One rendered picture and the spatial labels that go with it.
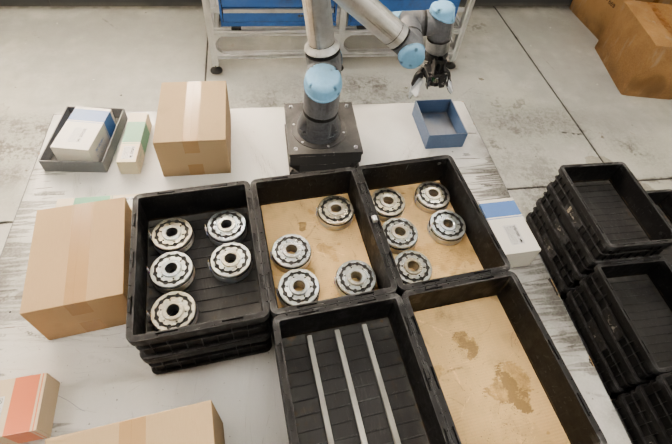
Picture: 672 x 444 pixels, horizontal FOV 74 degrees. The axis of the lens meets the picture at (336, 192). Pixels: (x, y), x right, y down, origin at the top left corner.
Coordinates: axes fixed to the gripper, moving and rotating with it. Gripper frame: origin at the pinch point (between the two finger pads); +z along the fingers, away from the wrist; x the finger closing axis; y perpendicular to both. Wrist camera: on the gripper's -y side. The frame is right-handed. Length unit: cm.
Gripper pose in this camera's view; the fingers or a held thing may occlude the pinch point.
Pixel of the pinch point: (429, 95)
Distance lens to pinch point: 167.4
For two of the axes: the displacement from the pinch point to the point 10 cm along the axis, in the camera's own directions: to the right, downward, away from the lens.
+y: 1.1, 7.8, -6.2
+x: 9.9, -1.2, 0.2
